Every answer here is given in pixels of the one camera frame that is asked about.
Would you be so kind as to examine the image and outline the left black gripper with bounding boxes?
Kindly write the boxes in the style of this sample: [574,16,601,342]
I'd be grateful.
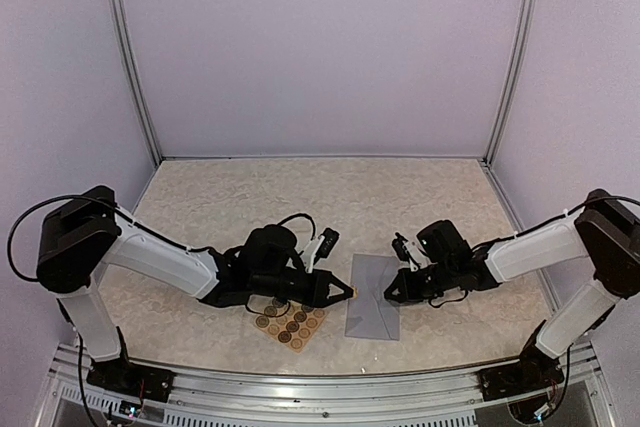
[252,268,354,309]

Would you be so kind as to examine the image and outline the left aluminium frame post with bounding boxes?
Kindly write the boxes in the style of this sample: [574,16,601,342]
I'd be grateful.
[108,0,164,168]

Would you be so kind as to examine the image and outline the brown sticker sheet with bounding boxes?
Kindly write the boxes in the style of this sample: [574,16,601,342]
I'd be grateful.
[254,299,327,353]

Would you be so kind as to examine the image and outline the aluminium frame post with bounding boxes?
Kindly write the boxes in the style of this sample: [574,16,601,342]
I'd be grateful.
[483,0,536,170]
[108,0,164,168]

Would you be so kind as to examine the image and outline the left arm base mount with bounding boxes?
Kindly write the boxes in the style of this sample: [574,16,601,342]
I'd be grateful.
[87,357,175,403]

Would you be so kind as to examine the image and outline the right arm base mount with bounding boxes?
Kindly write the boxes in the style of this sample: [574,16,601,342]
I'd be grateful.
[478,354,565,401]

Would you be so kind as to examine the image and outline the grey envelope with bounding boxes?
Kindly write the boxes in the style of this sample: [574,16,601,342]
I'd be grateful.
[345,254,400,341]

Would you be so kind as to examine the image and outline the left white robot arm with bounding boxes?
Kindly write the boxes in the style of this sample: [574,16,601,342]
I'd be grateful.
[16,185,354,392]

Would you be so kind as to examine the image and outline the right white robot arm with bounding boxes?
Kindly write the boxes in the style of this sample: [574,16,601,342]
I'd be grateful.
[384,189,639,391]

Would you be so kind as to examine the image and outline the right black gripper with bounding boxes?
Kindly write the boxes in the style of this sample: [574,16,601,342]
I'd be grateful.
[384,260,457,304]

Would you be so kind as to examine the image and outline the front aluminium rail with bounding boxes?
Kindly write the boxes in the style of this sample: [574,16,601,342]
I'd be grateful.
[31,343,621,426]

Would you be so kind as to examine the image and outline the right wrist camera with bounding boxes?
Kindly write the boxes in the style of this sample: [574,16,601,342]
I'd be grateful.
[391,232,421,272]

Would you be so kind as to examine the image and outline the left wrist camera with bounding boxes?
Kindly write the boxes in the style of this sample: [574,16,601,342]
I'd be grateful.
[300,227,339,273]

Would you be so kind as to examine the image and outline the right aluminium frame post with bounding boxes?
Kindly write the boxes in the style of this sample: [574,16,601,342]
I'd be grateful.
[483,0,536,170]

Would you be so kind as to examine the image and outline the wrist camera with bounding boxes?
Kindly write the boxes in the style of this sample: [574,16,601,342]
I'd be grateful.
[391,232,421,272]
[300,227,339,273]

